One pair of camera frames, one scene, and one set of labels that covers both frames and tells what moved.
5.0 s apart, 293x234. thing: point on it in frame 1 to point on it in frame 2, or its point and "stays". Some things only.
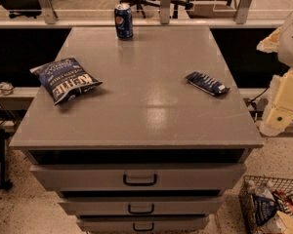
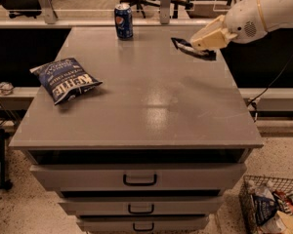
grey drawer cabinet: (145, 151) stays
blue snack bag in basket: (264, 209) stays
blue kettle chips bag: (65, 79) stays
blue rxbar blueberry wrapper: (206, 84) to (187, 47)
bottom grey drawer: (143, 224) stays
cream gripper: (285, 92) to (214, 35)
